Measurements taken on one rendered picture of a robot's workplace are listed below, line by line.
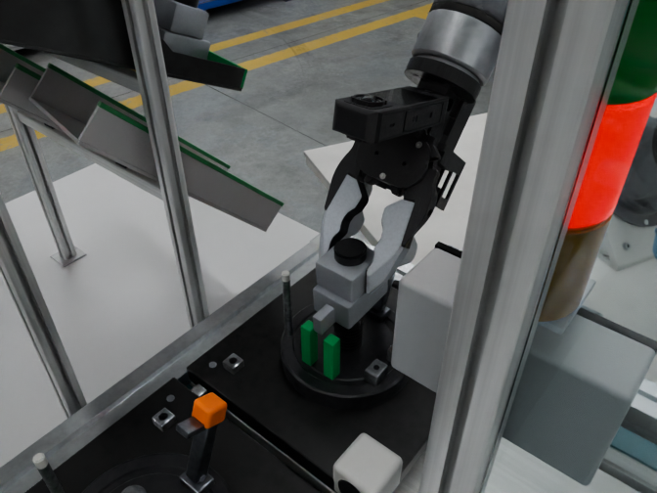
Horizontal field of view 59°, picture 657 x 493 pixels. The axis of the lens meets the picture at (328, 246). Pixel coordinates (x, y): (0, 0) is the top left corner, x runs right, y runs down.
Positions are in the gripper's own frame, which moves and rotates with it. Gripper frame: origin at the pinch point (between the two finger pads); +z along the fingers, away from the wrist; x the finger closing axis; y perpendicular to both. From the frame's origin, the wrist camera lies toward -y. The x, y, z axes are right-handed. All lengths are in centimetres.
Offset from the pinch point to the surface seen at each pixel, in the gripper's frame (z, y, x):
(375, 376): 8.3, 4.0, -5.5
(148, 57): -10.1, -13.8, 19.0
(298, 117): -35, 214, 180
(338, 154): -13, 53, 40
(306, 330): 7.0, 0.1, 1.2
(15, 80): -3.0, -13.2, 38.1
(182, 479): 20.4, -9.8, 0.6
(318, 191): -3, 175, 122
